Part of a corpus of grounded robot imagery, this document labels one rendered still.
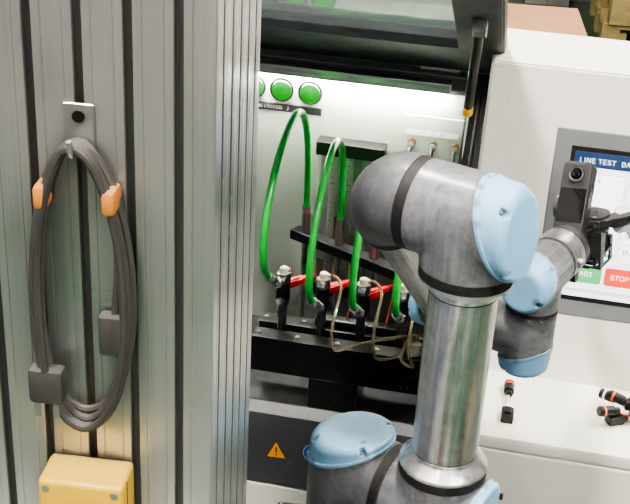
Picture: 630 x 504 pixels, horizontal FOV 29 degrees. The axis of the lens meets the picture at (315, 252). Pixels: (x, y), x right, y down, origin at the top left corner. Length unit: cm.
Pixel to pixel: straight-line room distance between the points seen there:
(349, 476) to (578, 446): 66
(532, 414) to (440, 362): 79
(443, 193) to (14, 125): 51
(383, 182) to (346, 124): 112
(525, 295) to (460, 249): 32
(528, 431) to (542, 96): 61
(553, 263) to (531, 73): 63
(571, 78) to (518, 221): 90
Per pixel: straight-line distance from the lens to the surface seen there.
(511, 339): 177
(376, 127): 253
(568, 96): 227
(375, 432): 167
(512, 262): 140
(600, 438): 224
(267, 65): 250
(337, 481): 166
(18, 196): 116
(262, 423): 226
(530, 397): 232
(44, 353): 120
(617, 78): 227
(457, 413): 153
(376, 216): 144
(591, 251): 189
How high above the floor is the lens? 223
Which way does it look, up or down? 27 degrees down
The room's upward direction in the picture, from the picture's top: 3 degrees clockwise
